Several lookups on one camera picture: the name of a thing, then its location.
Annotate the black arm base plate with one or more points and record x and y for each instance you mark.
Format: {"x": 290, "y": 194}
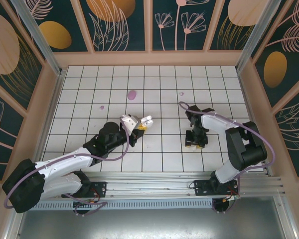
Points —
{"x": 200, "y": 188}
{"x": 101, "y": 189}

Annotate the grey sheet metal panel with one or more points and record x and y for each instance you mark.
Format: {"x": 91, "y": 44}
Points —
{"x": 152, "y": 224}

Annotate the purple earbud charging case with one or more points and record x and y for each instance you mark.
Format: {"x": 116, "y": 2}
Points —
{"x": 132, "y": 94}

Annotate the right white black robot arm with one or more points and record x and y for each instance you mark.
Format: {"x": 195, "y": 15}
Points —
{"x": 246, "y": 147}

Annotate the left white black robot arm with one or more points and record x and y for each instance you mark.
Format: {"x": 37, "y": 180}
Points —
{"x": 59, "y": 164}

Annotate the aluminium side rail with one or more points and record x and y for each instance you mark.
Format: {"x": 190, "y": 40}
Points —
{"x": 47, "y": 119}
{"x": 252, "y": 119}

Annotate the white earbud charging case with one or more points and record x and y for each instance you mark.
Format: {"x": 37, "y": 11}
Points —
{"x": 147, "y": 122}

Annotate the aluminium frame post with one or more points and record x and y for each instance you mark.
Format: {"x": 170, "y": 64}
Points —
{"x": 254, "y": 35}
{"x": 40, "y": 39}

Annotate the aluminium mounting rail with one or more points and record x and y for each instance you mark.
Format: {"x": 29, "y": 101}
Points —
{"x": 144, "y": 185}

